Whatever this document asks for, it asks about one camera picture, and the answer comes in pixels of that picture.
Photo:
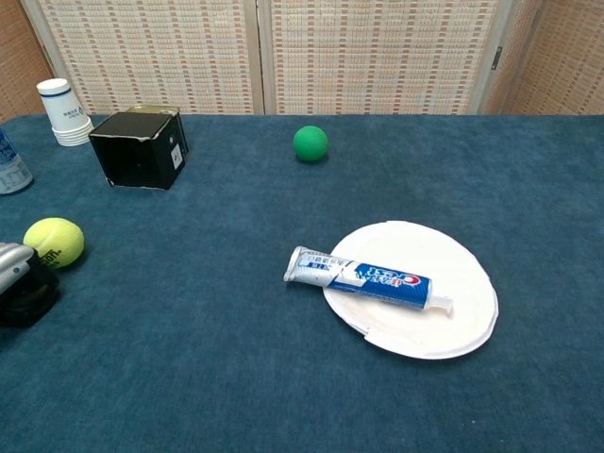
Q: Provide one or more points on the clear plastic water bottle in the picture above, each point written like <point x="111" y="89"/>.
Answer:
<point x="11" y="172"/>

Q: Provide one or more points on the stack of white paper cups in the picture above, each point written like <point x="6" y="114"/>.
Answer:
<point x="66" y="113"/>

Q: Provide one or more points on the white paper plate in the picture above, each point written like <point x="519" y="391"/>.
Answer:
<point x="424" y="325"/>

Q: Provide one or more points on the yellow tennis ball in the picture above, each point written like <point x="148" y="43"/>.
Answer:
<point x="56" y="238"/>

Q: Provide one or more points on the blue table cloth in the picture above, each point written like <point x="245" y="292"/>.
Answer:
<point x="236" y="354"/>

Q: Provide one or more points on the black square box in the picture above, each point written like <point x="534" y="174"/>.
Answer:
<point x="134" y="153"/>

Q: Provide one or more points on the woven folding screen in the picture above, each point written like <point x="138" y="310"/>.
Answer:
<point x="330" y="56"/>

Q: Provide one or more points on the green rubber ball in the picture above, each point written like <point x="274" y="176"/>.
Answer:
<point x="310" y="143"/>

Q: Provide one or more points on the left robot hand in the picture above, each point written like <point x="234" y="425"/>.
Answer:
<point x="23" y="292"/>

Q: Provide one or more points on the blue white toothpaste tube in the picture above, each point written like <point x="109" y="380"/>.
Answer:
<point x="377" y="280"/>

